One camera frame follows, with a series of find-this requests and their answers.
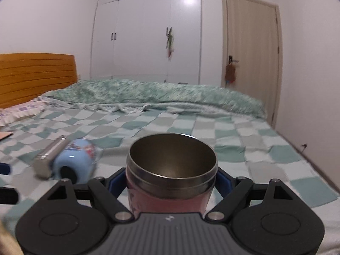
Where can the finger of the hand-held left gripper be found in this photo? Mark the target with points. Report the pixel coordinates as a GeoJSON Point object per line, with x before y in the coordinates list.
{"type": "Point", "coordinates": [8, 195]}
{"type": "Point", "coordinates": [4, 169]}

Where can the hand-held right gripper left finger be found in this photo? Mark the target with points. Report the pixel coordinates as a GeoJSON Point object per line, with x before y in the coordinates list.
{"type": "Point", "coordinates": [117, 182]}

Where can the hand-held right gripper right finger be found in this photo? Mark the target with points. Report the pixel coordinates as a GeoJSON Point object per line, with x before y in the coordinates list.
{"type": "Point", "coordinates": [224, 183]}

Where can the pink cup with steel rim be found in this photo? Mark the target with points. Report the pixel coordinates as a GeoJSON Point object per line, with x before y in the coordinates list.
{"type": "Point", "coordinates": [170, 191]}

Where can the flat pink card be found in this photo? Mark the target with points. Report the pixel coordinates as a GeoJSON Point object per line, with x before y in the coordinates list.
{"type": "Point", "coordinates": [4, 136]}

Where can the green checkered bed sheet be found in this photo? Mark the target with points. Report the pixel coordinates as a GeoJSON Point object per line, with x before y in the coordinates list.
{"type": "Point", "coordinates": [252, 159]}

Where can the silver metal bar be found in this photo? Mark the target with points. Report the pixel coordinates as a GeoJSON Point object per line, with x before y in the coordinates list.
{"type": "Point", "coordinates": [49, 155]}

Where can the floral pillow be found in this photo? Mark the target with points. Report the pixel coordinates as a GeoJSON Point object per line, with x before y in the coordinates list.
{"type": "Point", "coordinates": [21, 110]}

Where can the orange wooden headboard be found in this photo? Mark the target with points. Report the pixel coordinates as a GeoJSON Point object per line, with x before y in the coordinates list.
{"type": "Point", "coordinates": [34, 77]}

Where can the green fluffy quilt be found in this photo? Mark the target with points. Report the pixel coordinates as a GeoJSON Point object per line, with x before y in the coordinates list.
{"type": "Point", "coordinates": [164, 93]}

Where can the brown hanging ornament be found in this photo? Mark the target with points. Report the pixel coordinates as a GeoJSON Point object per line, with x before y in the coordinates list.
{"type": "Point", "coordinates": [230, 73]}

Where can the beige wooden door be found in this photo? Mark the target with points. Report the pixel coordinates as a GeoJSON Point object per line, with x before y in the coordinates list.
{"type": "Point", "coordinates": [252, 58]}

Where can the green and pink hanging ornament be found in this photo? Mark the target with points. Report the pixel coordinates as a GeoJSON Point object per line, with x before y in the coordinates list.
{"type": "Point", "coordinates": [170, 42]}

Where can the white wardrobe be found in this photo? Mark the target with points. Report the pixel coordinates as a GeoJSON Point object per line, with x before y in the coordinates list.
{"type": "Point", "coordinates": [143, 32]}

